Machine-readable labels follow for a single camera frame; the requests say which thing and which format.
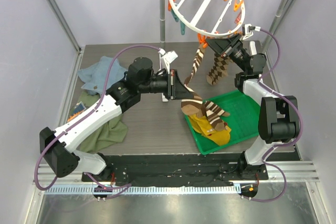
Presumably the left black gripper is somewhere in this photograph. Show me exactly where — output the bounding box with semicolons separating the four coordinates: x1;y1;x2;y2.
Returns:
138;69;193;100

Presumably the brown striped sock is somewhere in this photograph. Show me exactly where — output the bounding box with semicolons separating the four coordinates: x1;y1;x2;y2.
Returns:
203;101;230;131
180;42;208;116

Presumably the yellow sock with patch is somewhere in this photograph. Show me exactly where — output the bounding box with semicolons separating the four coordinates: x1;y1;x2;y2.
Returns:
201;125;232;146

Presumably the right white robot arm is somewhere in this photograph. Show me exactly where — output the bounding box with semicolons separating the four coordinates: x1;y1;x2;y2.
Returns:
206;35;301;179

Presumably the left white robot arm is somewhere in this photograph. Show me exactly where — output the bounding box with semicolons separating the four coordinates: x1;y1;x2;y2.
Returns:
39;57;192;182

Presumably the white round clip hanger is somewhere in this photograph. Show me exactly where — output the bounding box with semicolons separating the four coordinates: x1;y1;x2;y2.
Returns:
167;0;246;38

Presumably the brown argyle sock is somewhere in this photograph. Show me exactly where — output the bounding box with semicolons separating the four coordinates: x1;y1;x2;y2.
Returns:
206;54;232;86

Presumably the green plastic tray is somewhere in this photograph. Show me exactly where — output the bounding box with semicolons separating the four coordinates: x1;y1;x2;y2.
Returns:
185;90;260;155

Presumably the green t-shirt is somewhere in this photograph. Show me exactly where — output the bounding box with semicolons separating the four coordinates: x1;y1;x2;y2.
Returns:
68;90;128;154

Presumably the blue cloth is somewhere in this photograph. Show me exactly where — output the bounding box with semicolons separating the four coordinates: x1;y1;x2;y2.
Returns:
77;56;127;95

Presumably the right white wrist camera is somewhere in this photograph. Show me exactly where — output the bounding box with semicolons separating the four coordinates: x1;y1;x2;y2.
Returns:
241;24;261;40

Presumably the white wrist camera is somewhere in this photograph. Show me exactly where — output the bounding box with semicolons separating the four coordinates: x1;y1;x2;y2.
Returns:
241;24;261;40
158;48;178;76

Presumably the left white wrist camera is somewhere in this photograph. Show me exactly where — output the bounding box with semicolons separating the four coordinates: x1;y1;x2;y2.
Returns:
158;48;178;76

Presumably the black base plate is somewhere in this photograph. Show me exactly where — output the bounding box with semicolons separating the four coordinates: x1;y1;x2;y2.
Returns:
94;153;269;187

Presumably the white slotted cable duct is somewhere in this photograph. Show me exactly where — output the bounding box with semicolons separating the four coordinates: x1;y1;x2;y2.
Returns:
45;184;241;195

